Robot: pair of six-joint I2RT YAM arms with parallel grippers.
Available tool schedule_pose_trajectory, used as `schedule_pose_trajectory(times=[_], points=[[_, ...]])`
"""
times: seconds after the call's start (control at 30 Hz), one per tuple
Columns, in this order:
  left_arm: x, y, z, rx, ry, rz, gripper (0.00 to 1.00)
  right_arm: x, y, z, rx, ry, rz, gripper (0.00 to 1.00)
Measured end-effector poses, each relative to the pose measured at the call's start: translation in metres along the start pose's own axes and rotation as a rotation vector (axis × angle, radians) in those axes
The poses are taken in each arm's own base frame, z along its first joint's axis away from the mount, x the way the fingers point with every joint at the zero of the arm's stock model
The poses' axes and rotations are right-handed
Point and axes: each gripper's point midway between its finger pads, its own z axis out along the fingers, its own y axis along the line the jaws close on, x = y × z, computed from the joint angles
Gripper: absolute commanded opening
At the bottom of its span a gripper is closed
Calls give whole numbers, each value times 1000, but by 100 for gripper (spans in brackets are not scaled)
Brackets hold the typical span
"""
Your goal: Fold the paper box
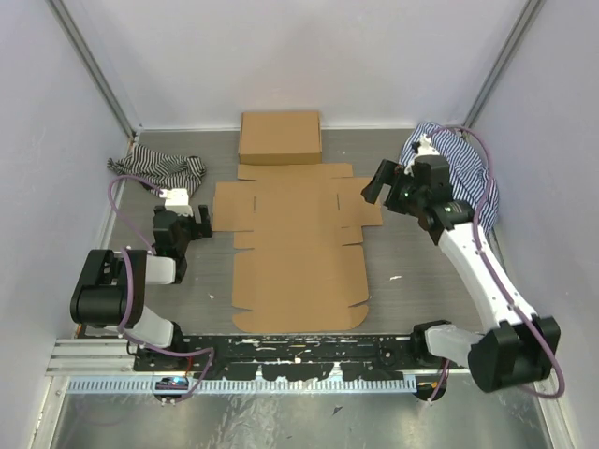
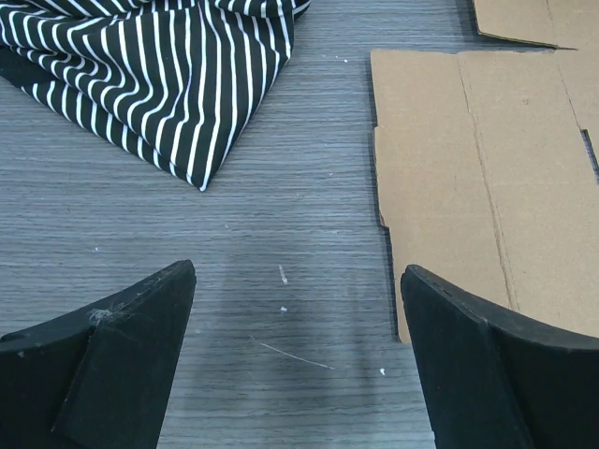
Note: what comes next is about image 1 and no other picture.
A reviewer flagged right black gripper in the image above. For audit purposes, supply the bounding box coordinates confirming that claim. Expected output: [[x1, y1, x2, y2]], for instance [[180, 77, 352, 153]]
[[362, 158, 426, 217]]

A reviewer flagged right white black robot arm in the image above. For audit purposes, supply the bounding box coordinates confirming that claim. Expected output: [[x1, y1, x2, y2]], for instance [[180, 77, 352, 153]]
[[361, 155, 561, 393]]

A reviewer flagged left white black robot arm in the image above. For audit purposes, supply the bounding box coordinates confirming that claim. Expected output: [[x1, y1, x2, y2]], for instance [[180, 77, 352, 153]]
[[69, 205, 212, 371]]

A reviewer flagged folded brown cardboard box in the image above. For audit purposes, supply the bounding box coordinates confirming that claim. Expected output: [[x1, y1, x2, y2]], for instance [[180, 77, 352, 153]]
[[238, 110, 322, 166]]

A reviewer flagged black white striped cloth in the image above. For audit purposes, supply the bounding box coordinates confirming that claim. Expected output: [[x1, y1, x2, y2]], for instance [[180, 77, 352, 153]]
[[107, 144, 207, 196]]

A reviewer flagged blue white striped cloth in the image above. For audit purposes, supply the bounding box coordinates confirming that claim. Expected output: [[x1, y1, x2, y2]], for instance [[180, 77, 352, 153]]
[[399, 122, 500, 235]]

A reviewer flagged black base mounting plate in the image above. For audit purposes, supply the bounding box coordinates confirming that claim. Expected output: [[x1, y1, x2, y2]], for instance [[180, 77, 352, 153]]
[[132, 333, 469, 381]]

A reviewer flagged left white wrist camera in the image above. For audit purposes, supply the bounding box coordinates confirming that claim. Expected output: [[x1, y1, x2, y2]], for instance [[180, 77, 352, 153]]
[[159, 188, 193, 217]]

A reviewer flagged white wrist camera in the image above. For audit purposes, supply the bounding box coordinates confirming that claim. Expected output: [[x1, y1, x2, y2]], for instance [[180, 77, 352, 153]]
[[411, 134, 440, 163], [159, 188, 193, 217]]

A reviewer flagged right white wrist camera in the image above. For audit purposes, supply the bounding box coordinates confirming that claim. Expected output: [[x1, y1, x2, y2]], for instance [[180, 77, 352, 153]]
[[411, 134, 440, 163]]

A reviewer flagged aluminium rail front bar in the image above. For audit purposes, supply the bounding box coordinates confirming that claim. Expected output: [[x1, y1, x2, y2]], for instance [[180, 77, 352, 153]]
[[46, 338, 135, 376]]

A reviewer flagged grey slotted cable duct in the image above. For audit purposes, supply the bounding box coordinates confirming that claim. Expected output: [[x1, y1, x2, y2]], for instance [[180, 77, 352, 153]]
[[66, 375, 417, 395]]

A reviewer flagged right aluminium corner post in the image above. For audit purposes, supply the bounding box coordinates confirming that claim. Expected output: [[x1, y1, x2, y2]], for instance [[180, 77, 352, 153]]
[[462, 0, 546, 127]]

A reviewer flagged aluminium corner post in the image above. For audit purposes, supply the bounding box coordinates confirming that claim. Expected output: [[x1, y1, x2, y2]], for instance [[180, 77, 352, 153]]
[[462, 0, 546, 127], [47, 0, 139, 139]]

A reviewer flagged left aluminium corner post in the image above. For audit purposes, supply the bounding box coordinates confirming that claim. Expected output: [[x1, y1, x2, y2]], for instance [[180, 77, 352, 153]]
[[47, 0, 139, 139]]

